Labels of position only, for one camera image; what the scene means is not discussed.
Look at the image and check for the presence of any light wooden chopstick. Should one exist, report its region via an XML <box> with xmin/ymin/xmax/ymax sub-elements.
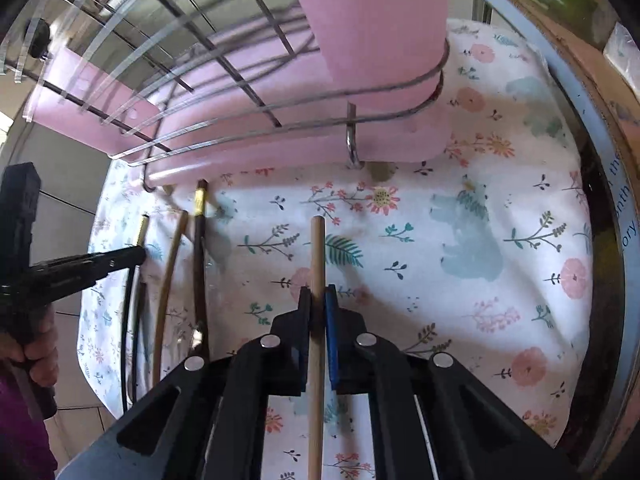
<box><xmin>307</xmin><ymin>216</ymin><xmax>326</xmax><ymax>480</ymax></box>

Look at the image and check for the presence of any black spoon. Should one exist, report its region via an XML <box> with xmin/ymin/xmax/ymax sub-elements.
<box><xmin>119</xmin><ymin>212</ymin><xmax>151</xmax><ymax>413</ymax></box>

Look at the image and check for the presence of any purple sleeve forearm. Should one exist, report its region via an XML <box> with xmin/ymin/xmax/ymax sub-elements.
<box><xmin>1</xmin><ymin>365</ymin><xmax>58</xmax><ymax>479</ymax></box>

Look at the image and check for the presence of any left hand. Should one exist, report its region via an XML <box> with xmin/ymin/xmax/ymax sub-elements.
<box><xmin>1</xmin><ymin>306</ymin><xmax>60</xmax><ymax>388</ymax></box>

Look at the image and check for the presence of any golden brown chopstick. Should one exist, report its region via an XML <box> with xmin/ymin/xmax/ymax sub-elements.
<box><xmin>152</xmin><ymin>210</ymin><xmax>189</xmax><ymax>387</ymax></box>

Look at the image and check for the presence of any floral white cloth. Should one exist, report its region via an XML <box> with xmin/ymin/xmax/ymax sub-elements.
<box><xmin>76</xmin><ymin>20</ymin><xmax>592</xmax><ymax>448</ymax></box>

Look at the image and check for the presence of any dark brown gold-banded chopstick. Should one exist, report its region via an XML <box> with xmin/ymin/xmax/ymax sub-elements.
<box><xmin>193</xmin><ymin>180</ymin><xmax>209</xmax><ymax>360</ymax></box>

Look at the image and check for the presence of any cardboard-lined metal shelf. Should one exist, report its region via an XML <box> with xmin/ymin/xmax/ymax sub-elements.
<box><xmin>478</xmin><ymin>0</ymin><xmax>640</xmax><ymax>470</ymax></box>

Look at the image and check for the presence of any pink drip tray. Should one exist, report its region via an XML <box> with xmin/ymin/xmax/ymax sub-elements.
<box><xmin>22</xmin><ymin>44</ymin><xmax>457</xmax><ymax>189</ymax></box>

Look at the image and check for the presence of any clear plastic bag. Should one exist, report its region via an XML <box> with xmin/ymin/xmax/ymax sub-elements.
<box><xmin>603</xmin><ymin>23</ymin><xmax>639</xmax><ymax>78</ymax></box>

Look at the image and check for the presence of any metal wire dish rack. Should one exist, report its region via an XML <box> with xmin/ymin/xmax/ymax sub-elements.
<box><xmin>0</xmin><ymin>0</ymin><xmax>452</xmax><ymax>194</ymax></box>

